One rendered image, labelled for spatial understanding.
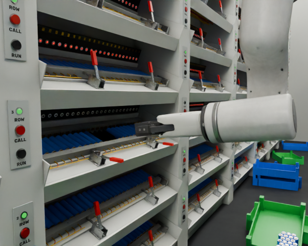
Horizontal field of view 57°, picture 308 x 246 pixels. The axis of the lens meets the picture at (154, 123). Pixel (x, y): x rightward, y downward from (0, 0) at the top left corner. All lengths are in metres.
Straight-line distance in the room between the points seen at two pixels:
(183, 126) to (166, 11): 0.64
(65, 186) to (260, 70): 0.48
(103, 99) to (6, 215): 0.34
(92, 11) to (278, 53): 0.42
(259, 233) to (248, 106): 0.97
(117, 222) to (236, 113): 0.49
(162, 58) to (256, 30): 0.61
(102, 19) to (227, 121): 0.40
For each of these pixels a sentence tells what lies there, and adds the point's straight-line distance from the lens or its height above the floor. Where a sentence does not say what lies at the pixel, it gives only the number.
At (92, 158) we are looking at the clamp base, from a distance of 0.75.
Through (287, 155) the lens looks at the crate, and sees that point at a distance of 3.34.
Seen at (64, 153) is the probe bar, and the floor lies 0.53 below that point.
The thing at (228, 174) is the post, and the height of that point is 0.18.
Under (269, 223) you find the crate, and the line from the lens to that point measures 1.50.
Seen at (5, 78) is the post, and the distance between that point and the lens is 0.55.
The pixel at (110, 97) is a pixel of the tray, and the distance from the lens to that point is 0.75.
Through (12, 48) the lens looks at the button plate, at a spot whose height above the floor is 0.74.
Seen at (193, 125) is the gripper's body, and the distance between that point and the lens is 0.57.
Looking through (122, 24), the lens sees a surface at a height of 0.85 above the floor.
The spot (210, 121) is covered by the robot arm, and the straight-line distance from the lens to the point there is 0.56.
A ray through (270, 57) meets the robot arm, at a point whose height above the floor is 0.73.
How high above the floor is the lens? 0.66
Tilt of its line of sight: 6 degrees down
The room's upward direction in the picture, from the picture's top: straight up
